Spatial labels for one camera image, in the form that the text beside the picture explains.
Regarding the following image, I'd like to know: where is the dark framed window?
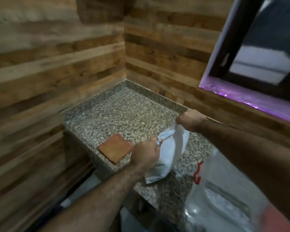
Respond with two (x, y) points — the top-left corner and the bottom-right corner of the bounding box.
(209, 0), (290, 104)

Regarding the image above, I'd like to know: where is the person's left forearm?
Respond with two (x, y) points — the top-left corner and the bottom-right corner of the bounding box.
(38, 164), (148, 232)

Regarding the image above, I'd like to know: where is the red plastic lid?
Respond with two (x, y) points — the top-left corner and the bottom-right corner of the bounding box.
(256, 205), (290, 232)

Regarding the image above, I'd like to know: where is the clear plastic container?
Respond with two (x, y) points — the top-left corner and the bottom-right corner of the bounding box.
(183, 148), (281, 232)

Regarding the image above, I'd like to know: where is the person's left hand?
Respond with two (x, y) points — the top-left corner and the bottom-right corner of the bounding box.
(130, 137), (164, 171)

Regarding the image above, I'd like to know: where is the person's right forearm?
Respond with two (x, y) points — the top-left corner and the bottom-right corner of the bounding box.
(198, 118), (290, 221)

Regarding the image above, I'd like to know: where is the speckled granite countertop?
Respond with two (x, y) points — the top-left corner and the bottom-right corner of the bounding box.
(60, 79), (232, 232)

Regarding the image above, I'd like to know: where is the person's right hand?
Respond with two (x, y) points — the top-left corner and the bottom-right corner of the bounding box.
(175, 109), (208, 133)

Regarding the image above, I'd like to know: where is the white plastic flour bag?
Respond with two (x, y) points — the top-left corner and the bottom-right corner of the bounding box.
(144, 123), (190, 184)

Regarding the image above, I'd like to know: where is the orange folded cleaning cloth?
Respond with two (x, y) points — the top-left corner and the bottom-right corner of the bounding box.
(98, 133), (133, 165)

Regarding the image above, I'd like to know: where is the pink film on sill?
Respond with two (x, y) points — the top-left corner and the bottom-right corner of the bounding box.
(199, 76), (290, 126)

